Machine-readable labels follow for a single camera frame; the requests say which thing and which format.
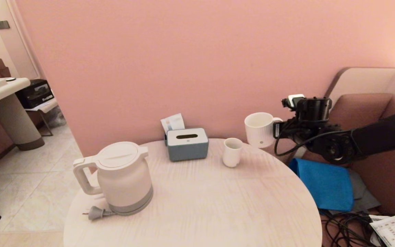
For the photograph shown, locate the white ribbed mug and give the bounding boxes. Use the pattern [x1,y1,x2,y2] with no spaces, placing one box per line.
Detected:
[244,112,284,149]

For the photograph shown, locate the white electric kettle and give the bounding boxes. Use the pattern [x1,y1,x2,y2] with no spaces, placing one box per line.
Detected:
[73,142,154,214]

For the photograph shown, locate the blue folded cloth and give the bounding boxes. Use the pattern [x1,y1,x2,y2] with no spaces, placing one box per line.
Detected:
[288,158,353,212]

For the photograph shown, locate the beige sofa back panel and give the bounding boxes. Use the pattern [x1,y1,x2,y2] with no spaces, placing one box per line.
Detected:
[287,67,395,162]

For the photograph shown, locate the blue-grey tissue box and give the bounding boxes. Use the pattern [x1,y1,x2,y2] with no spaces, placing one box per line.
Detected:
[166,128,209,162]

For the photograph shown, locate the grey folded cloth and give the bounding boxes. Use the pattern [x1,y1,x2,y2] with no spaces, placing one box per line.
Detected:
[347,167,380,214]

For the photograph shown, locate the brown upholstered sofa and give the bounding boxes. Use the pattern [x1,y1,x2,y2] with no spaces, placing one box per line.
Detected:
[295,93,395,247]

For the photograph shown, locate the white paper packets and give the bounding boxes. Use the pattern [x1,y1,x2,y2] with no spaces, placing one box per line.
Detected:
[160,113,185,133]

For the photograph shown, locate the printed paper sheet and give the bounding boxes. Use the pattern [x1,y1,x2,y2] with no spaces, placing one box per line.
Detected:
[369,214,395,247]

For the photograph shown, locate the grey round kettle base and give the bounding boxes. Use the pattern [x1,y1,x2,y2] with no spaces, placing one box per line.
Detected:
[110,199,154,216]

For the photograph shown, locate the grey power plug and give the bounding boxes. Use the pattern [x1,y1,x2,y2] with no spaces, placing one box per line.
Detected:
[83,206,116,221]

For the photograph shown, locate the clear plastic bag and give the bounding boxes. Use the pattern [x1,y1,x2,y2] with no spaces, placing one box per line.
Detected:
[45,106,67,128]

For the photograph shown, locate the small white stool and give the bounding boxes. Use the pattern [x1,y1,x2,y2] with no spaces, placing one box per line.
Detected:
[25,99,58,137]

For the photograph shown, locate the black box appliance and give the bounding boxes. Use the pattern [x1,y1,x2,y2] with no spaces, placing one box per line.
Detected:
[15,80,54,109]

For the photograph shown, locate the black right camera cable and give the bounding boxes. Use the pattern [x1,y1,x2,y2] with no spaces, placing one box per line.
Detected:
[274,118,359,157]

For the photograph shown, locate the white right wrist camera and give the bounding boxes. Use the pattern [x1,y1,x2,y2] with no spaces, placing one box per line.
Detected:
[282,94,305,111]

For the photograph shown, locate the white handleless cup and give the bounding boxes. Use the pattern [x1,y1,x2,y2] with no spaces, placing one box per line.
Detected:
[223,138,244,168]

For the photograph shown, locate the black tangled cables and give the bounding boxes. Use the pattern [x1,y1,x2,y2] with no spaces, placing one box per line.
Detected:
[320,210,395,247]

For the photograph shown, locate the white pedestal counter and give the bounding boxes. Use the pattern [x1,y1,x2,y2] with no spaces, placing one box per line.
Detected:
[0,78,44,151]

